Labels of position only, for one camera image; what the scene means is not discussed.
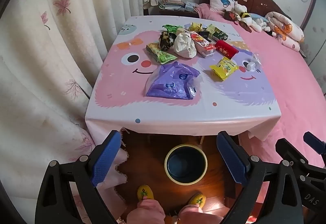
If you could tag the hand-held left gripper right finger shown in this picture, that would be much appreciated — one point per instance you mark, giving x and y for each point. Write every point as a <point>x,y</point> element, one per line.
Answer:
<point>230,158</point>

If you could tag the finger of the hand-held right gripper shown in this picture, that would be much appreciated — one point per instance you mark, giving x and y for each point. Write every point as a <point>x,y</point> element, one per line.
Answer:
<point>287,149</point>
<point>312,138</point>

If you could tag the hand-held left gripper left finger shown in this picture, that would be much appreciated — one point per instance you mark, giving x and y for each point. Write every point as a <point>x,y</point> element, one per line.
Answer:
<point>105,158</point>

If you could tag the yellow rimmed blue bin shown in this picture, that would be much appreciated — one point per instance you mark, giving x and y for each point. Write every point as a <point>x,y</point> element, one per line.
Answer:
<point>186,166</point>

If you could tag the clear plastic wrapper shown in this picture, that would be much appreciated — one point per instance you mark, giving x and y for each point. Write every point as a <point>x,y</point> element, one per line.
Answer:
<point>250,65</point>

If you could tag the purple plastic bag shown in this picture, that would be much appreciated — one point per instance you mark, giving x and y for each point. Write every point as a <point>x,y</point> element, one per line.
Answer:
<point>168,81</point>

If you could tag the red box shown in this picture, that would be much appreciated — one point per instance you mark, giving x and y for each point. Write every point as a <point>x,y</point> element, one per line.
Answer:
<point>225,48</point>

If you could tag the red and white carton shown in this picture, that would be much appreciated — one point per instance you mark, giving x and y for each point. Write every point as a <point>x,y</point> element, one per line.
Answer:
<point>203,46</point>

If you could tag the green yellow snack packet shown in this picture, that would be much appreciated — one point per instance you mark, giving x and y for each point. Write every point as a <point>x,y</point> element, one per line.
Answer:
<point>160,55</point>

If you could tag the white paper bag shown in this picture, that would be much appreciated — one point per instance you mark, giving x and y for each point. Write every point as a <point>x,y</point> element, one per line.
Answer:
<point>183,44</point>

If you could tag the dark green yellow packet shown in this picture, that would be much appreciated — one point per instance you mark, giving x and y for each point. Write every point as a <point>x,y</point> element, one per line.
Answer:
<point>216,33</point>

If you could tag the black gold wrapper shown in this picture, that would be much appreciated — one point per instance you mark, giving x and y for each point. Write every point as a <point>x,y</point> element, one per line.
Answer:
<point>166,39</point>

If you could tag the yellow wrapper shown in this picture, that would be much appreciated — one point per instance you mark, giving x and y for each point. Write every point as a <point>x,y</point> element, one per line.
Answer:
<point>194,27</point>

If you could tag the green wrapper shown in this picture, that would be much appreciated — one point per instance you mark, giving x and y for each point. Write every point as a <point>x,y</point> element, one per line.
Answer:
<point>170,28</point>

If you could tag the pink scalloped cloth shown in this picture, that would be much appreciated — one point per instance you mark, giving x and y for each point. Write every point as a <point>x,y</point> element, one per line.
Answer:
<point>119,163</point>

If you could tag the person's right leg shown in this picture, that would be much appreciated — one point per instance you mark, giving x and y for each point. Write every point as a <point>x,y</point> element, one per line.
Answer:
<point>198,216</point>

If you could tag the person's leg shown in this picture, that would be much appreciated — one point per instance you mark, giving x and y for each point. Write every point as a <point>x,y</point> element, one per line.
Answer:
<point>198,216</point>
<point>147,213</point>

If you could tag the person's left leg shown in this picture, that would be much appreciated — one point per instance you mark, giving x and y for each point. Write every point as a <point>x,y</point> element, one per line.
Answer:
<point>147,213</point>

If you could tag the pink bed sheet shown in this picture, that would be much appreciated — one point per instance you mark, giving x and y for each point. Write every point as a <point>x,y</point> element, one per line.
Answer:
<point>280,74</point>

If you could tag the white wardrobe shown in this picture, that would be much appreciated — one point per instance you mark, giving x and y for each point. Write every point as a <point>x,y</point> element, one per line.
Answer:
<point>318,35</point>

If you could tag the folded bear printed quilt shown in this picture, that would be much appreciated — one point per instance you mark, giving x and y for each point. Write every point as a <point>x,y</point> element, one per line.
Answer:
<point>285,30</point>

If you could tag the white plush toy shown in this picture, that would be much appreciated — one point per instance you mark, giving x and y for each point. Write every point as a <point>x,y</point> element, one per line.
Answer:
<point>266,26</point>

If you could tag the cream leaf printed curtain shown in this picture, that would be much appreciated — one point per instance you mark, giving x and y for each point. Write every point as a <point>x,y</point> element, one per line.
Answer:
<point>63,35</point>

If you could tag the light blue plush toy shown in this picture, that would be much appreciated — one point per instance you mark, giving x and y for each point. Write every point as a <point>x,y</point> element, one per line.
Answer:
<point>261,19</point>

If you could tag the white bee plush dog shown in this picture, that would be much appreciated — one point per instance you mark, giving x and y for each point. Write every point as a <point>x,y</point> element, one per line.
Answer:
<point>245,16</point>

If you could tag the brown haired doll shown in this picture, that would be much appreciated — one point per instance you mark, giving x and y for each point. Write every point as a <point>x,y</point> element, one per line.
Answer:
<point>230,15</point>

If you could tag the dark wooden nightstand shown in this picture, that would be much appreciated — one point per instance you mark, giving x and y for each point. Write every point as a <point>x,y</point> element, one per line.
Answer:
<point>173,13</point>

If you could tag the light blue box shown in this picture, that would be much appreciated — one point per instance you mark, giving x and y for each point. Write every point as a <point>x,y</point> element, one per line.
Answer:
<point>191,6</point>

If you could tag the white handbag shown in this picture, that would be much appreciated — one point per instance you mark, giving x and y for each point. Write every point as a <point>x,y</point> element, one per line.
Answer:
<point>150,0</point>

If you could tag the pile of books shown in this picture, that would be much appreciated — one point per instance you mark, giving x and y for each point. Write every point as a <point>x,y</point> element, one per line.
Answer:
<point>170,2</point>

